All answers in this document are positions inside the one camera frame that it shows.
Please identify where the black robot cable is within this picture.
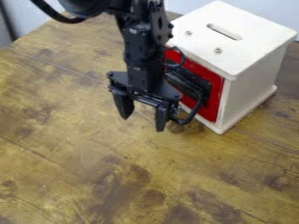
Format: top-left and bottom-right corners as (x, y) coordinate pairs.
(29, 0), (86, 25)

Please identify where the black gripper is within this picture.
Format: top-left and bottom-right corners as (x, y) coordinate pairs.
(106, 25), (181, 132)

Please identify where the white wooden cabinet box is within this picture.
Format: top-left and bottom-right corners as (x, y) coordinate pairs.
(166, 1), (296, 134)

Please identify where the dark vertical post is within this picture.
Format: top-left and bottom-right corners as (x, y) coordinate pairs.
(0, 0), (17, 41)

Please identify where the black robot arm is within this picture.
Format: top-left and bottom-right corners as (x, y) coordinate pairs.
(29, 0), (181, 132)

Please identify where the red drawer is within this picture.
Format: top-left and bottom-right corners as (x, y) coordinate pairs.
(164, 48), (224, 123)

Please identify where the black drawer handle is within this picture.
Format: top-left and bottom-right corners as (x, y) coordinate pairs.
(164, 64), (213, 126)

